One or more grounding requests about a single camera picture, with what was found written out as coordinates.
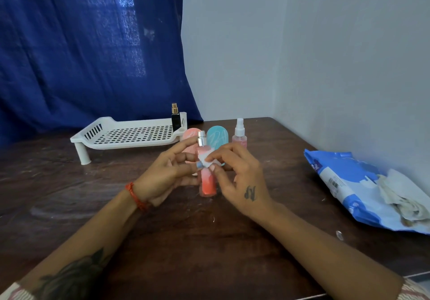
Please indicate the person's right hand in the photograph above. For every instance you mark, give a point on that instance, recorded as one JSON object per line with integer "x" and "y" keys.
{"x": 242, "y": 182}

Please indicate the person's left hand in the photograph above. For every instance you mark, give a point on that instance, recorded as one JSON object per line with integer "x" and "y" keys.
{"x": 164, "y": 179}

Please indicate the orange spray bottle silver cap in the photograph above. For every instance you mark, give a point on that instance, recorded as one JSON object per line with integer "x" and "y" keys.
{"x": 208, "y": 184}

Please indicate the white wet wipe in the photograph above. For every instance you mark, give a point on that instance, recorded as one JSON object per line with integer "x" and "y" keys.
{"x": 205, "y": 157}

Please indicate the pink spray bottle white cap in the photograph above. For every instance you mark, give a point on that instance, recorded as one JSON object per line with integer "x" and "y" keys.
{"x": 239, "y": 137}

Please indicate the pink squeeze bottle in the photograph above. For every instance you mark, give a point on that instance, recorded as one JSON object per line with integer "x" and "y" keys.
{"x": 189, "y": 135}

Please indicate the teal squeeze bottle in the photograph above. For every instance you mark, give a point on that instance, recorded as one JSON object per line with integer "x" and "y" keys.
{"x": 217, "y": 137}

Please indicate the white perforated plastic rack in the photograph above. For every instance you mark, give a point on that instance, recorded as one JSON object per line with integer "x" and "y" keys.
{"x": 127, "y": 135}

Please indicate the black perfume bottle gold cap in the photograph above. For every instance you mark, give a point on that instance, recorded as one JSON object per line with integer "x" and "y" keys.
{"x": 175, "y": 120}

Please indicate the blue white wet wipes pack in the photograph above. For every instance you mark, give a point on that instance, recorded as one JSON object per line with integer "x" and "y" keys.
{"x": 346, "y": 185}

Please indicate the person's left forearm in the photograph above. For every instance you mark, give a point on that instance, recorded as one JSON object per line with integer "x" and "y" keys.
{"x": 80, "y": 246}

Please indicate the dark wooden table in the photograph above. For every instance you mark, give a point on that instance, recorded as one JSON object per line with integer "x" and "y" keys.
{"x": 208, "y": 252}

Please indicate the dark blue curtain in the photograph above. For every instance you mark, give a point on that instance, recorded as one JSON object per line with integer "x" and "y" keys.
{"x": 80, "y": 48}

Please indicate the patterned left sleeve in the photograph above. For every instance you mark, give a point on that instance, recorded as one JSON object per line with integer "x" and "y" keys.
{"x": 13, "y": 293}

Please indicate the patterned sleeve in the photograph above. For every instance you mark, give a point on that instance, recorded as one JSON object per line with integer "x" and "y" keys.
{"x": 13, "y": 293}
{"x": 415, "y": 291}

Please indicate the patterned right sleeve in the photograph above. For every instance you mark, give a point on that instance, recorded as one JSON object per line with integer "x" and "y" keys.
{"x": 415, "y": 291}

